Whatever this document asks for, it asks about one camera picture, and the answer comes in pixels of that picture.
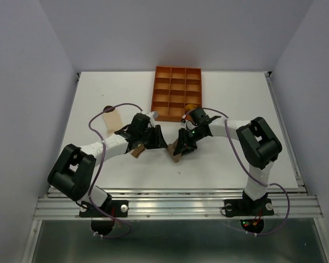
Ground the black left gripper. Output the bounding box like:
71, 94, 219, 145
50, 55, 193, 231
138, 124, 167, 149

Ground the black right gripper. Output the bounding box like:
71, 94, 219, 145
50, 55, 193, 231
173, 125, 205, 157

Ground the taupe sock with maroon cuff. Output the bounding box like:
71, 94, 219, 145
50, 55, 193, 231
167, 139, 183, 163

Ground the mustard yellow striped sock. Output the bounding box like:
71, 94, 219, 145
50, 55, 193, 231
185, 104, 197, 112

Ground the orange compartment tray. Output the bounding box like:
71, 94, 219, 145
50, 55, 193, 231
151, 66, 202, 122

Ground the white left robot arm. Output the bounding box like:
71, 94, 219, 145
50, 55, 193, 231
47, 111, 167, 216

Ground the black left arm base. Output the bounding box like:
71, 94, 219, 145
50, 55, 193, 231
76, 199, 132, 239

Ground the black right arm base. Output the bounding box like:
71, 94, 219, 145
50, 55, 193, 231
220, 197, 275, 234

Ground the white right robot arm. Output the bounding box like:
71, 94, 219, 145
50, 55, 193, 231
171, 107, 282, 214

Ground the cream and brown sock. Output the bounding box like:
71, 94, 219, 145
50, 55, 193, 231
103, 105, 146, 158

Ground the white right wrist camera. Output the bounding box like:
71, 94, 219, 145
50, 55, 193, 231
180, 115, 192, 129

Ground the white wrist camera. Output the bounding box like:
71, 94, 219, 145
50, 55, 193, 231
180, 115, 192, 129
141, 111, 159, 120

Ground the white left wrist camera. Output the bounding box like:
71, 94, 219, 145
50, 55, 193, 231
141, 111, 159, 120

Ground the aluminium front rail frame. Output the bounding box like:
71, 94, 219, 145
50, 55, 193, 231
33, 187, 323, 220

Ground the aluminium right side rail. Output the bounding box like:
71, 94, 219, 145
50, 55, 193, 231
264, 71, 308, 195

